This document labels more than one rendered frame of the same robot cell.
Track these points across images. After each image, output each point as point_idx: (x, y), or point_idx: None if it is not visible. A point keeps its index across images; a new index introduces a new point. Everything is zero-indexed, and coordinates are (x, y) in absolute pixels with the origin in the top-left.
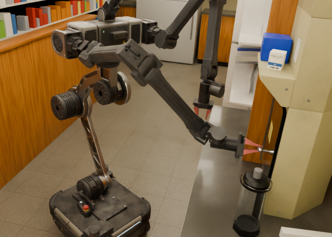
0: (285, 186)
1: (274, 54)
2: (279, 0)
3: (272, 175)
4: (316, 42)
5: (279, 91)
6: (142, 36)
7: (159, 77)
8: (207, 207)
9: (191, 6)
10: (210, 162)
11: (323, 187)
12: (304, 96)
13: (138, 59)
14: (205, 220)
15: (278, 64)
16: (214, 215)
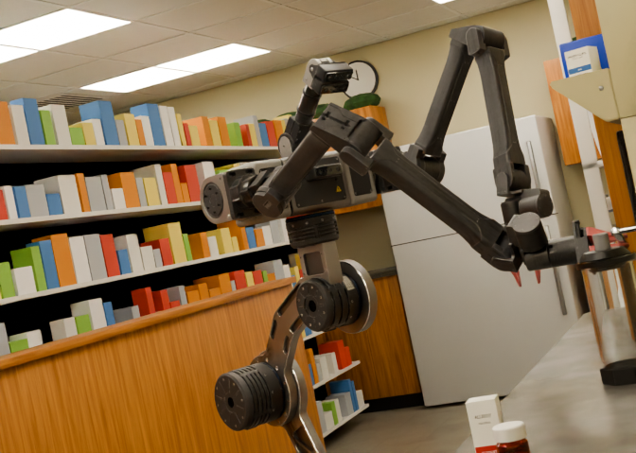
0: None
1: (572, 54)
2: None
3: None
4: None
5: (592, 96)
6: (374, 178)
7: (391, 151)
8: (554, 382)
9: (448, 82)
10: (567, 354)
11: None
12: (635, 88)
13: (345, 128)
14: (547, 391)
15: (584, 65)
16: (567, 384)
